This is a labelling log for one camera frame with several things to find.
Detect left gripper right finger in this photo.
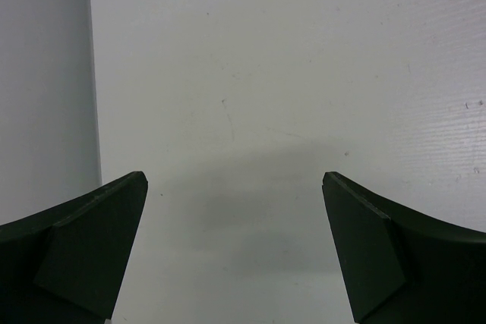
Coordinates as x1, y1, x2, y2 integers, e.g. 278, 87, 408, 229
322, 171, 485, 323

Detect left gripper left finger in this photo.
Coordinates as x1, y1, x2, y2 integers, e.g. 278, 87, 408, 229
1, 171, 148, 323

